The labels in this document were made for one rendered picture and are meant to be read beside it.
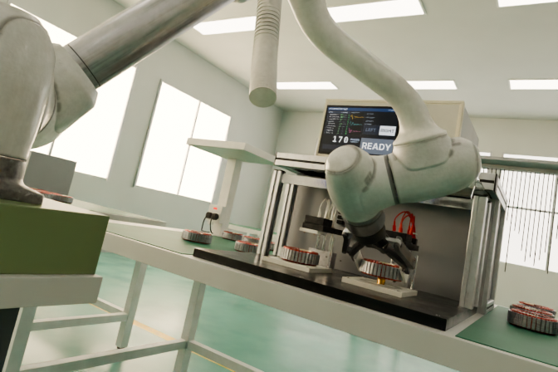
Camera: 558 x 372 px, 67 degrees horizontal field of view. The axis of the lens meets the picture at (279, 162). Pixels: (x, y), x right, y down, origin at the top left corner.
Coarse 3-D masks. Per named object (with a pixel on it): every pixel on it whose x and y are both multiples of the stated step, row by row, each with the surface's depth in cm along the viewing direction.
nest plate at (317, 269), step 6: (264, 258) 117; (270, 258) 116; (276, 258) 117; (282, 264) 113; (288, 264) 113; (294, 264) 112; (300, 264) 114; (300, 270) 110; (306, 270) 109; (312, 270) 111; (318, 270) 114; (324, 270) 117; (330, 270) 120
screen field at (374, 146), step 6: (366, 138) 131; (360, 144) 132; (366, 144) 131; (372, 144) 130; (378, 144) 129; (384, 144) 128; (390, 144) 127; (366, 150) 130; (372, 150) 129; (378, 150) 128; (384, 150) 127; (390, 150) 126
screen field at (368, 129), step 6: (366, 126) 132; (372, 126) 131; (378, 126) 130; (384, 126) 129; (390, 126) 128; (366, 132) 132; (372, 132) 131; (378, 132) 130; (384, 132) 129; (390, 132) 128
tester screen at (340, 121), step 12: (336, 108) 139; (348, 108) 137; (360, 108) 135; (372, 108) 133; (336, 120) 138; (348, 120) 136; (360, 120) 134; (372, 120) 132; (384, 120) 130; (396, 120) 128; (324, 132) 140; (336, 132) 137; (348, 132) 135; (360, 132) 133; (336, 144) 136; (348, 144) 134
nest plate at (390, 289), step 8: (344, 280) 104; (352, 280) 103; (360, 280) 105; (368, 280) 109; (368, 288) 100; (376, 288) 99; (384, 288) 98; (392, 288) 101; (400, 288) 105; (408, 288) 109; (400, 296) 96
